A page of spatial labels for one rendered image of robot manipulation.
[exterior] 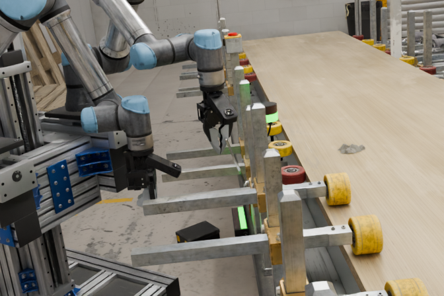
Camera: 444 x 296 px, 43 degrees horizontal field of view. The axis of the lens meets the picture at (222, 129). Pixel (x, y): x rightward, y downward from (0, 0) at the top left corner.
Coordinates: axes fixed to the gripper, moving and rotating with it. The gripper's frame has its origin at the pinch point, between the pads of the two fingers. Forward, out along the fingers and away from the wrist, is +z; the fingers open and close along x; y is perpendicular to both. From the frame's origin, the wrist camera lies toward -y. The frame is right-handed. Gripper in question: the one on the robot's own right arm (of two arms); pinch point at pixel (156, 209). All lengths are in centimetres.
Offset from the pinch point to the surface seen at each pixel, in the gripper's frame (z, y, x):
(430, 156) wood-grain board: -9, -84, -1
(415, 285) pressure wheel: -16, -51, 76
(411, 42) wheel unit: -14, -140, -169
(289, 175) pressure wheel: -8.5, -40.5, 3.7
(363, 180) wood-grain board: -8, -60, 12
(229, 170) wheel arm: -1.5, -23.6, -23.5
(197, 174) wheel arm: -0.9, -12.3, -23.5
